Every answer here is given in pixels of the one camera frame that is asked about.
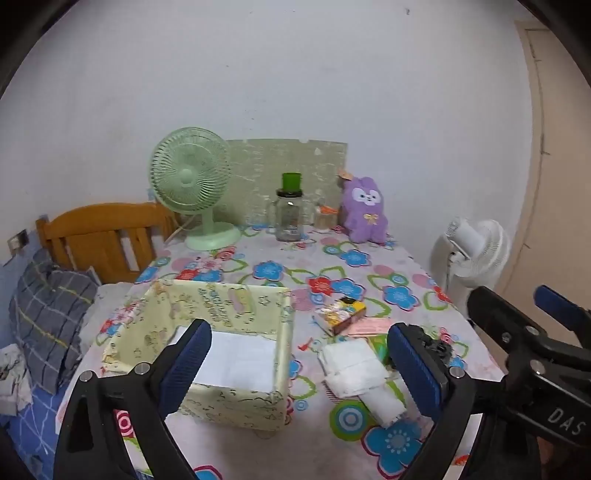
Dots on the green desk fan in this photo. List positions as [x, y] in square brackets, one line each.
[188, 173]

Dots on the purple plush bunny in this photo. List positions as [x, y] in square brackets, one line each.
[362, 210]

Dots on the white standing fan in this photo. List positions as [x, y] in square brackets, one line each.
[469, 255]

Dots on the yellow patterned fabric box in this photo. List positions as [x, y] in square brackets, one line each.
[244, 379]

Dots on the green patterned backboard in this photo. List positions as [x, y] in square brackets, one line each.
[257, 166]

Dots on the cotton swab jar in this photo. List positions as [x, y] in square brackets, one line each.
[325, 218]

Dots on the green cartoon tissue pack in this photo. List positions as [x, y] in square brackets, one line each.
[380, 347]

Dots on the yellow cartoon tissue pack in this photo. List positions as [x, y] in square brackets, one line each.
[338, 316]

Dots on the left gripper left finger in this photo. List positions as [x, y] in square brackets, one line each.
[90, 445]

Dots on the grey plaid pillow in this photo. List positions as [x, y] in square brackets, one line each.
[46, 313]

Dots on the white cloth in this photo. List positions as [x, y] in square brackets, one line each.
[15, 384]
[386, 404]
[352, 368]

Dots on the pink paper packet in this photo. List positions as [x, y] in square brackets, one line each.
[369, 327]

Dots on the glass jar green lid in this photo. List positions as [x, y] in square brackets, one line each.
[287, 211]

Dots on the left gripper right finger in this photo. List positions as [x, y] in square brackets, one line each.
[443, 393]

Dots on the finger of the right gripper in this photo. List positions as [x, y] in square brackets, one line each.
[514, 334]
[572, 316]

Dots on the floral tablecloth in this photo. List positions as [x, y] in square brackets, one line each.
[324, 437]

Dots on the wall power outlet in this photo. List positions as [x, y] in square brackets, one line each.
[17, 242]

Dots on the white crumpled cloth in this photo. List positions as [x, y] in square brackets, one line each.
[15, 384]

